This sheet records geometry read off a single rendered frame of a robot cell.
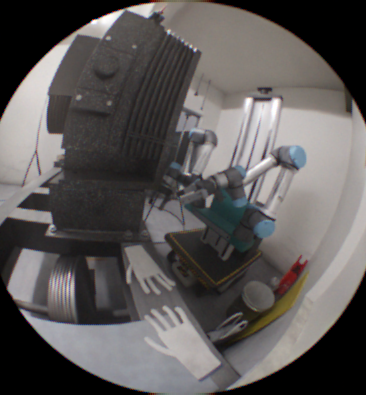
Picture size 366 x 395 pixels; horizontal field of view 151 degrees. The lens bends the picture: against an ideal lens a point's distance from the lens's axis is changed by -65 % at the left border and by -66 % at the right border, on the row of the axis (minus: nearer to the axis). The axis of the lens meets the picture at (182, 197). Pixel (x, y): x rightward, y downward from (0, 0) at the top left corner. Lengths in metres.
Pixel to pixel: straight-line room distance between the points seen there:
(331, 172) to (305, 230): 0.84
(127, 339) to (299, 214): 2.10
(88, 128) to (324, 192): 2.23
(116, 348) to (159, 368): 0.10
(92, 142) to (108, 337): 0.55
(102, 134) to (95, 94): 0.15
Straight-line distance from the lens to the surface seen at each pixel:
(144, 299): 0.44
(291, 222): 2.15
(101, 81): 0.45
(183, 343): 0.40
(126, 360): 0.39
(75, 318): 0.49
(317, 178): 2.13
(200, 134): 1.11
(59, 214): 0.63
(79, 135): 0.50
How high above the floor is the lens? 1.05
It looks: 17 degrees down
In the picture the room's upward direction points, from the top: 16 degrees clockwise
